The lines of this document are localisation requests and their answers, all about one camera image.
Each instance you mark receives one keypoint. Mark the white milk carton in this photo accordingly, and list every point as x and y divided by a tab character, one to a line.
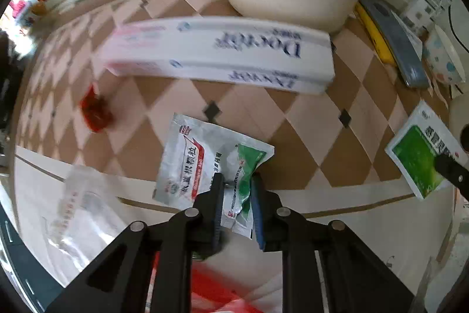
419	15

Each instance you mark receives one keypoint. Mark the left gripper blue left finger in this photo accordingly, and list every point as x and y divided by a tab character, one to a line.
208	236

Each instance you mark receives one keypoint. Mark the colourful fridge magnets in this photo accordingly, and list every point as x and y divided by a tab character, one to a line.
27	12

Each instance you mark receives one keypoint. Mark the small red wrapper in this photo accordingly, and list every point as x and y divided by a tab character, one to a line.
95	111

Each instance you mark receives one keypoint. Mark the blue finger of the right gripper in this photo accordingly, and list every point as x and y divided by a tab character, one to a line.
452	171

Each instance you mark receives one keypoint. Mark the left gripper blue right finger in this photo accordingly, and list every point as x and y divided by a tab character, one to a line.
267	223

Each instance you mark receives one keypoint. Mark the checkered tablecloth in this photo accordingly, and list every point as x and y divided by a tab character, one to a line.
354	237

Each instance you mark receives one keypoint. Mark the white toothpaste box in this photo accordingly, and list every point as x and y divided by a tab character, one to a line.
223	49

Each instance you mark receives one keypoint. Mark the white dotted bowl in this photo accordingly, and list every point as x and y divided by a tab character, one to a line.
442	58

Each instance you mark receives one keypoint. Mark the clear plastic bag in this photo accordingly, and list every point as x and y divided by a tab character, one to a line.
88	218

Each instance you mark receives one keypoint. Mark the red wet wipes packet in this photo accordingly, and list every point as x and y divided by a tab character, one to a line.
208	295

